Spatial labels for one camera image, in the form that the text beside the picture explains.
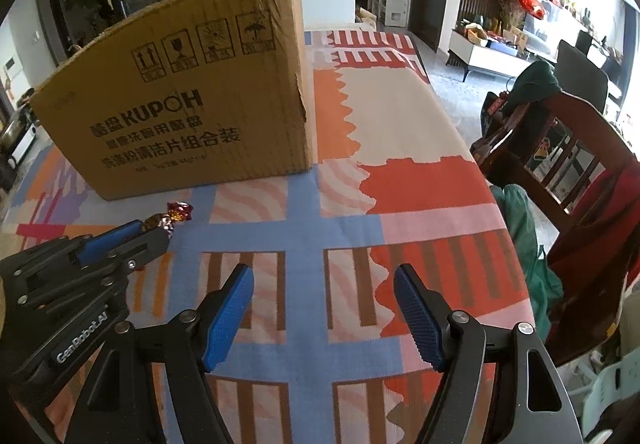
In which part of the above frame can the red cloth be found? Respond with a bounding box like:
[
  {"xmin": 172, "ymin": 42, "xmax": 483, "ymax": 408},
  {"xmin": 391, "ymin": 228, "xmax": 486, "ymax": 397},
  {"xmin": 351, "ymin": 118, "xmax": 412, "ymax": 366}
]
[{"xmin": 547, "ymin": 167, "xmax": 640, "ymax": 307}]

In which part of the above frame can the green cloth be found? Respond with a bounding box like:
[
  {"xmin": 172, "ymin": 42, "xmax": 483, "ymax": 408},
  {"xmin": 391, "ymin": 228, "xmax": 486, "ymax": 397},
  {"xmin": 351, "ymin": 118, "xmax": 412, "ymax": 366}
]
[{"xmin": 492, "ymin": 184, "xmax": 564, "ymax": 341}]

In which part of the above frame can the white low cabinet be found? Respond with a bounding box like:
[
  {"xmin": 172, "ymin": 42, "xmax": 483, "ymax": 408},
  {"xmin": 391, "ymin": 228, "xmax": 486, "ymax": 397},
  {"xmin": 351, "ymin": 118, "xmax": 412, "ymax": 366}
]
[{"xmin": 447, "ymin": 27, "xmax": 557, "ymax": 83}]

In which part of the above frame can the dark green jacket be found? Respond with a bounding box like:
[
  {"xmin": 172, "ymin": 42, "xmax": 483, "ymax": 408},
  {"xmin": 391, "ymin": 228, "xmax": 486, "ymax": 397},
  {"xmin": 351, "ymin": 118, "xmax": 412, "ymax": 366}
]
[{"xmin": 510, "ymin": 60, "xmax": 564, "ymax": 106}]

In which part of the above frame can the brown cardboard box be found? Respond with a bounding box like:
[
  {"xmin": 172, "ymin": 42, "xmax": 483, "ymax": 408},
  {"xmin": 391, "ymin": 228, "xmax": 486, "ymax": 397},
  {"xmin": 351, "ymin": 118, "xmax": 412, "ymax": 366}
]
[{"xmin": 27, "ymin": 0, "xmax": 316, "ymax": 201}]

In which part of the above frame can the brown wooden chair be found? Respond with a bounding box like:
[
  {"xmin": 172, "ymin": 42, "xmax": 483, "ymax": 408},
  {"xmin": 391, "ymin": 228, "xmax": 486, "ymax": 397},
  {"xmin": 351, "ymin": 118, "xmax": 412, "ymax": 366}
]
[{"xmin": 470, "ymin": 89, "xmax": 640, "ymax": 367}]

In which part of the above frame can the black chair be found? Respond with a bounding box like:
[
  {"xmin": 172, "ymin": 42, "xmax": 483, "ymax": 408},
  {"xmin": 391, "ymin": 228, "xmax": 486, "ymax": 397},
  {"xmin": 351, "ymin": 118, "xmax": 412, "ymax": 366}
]
[{"xmin": 555, "ymin": 39, "xmax": 610, "ymax": 108}]

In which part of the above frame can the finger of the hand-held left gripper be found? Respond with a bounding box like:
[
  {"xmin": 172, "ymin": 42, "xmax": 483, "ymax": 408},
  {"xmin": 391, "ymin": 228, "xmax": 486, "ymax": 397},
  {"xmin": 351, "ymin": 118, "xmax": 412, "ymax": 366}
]
[
  {"xmin": 17, "ymin": 227, "xmax": 171, "ymax": 311},
  {"xmin": 0, "ymin": 219, "xmax": 147, "ymax": 277}
]

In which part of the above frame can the colourful patterned tablecloth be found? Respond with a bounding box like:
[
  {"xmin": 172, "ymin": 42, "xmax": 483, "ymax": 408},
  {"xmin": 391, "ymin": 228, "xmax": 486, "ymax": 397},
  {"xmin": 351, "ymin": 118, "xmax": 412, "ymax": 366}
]
[{"xmin": 0, "ymin": 27, "xmax": 536, "ymax": 444}]

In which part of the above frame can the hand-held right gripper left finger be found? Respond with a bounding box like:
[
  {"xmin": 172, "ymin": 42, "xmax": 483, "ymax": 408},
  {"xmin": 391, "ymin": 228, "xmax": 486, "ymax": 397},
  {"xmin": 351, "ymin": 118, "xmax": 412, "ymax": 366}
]
[{"xmin": 82, "ymin": 263, "xmax": 256, "ymax": 444}]

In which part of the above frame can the gold red candy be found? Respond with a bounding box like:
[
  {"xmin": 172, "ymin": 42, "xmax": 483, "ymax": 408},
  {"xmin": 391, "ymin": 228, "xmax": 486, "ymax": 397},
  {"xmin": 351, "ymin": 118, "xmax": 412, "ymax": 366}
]
[{"xmin": 142, "ymin": 201, "xmax": 194, "ymax": 241}]

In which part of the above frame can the mint plastic stool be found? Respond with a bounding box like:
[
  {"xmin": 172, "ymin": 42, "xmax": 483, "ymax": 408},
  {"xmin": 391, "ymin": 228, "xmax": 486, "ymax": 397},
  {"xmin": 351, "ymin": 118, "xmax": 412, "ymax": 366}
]
[{"xmin": 582, "ymin": 349, "xmax": 640, "ymax": 444}]

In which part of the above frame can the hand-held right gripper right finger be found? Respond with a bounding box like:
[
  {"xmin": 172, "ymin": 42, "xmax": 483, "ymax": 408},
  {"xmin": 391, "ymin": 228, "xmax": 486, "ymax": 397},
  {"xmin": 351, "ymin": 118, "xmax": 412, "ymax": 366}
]
[{"xmin": 393, "ymin": 263, "xmax": 583, "ymax": 444}]

